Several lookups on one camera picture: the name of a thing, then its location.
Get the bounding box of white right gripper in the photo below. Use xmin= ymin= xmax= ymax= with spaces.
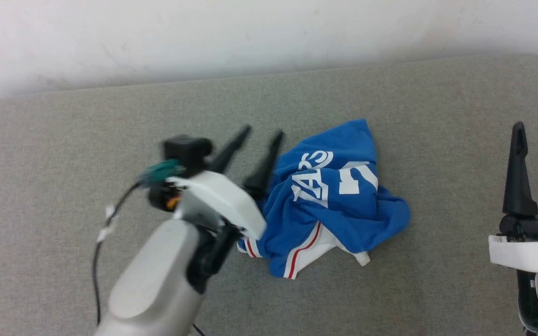
xmin=488 ymin=119 xmax=538 ymax=276

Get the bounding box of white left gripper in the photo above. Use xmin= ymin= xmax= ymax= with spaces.
xmin=166 ymin=125 xmax=285 ymax=241

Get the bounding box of blue Lakers jersey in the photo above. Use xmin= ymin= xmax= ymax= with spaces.
xmin=237 ymin=119 xmax=411 ymax=280

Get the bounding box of grey fabric sofa seat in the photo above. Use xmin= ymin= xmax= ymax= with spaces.
xmin=0 ymin=54 xmax=538 ymax=336

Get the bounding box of teal cable connector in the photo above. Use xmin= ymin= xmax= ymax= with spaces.
xmin=139 ymin=159 xmax=184 ymax=186

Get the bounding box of thin black cable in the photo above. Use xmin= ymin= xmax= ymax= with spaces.
xmin=92 ymin=182 xmax=142 ymax=327

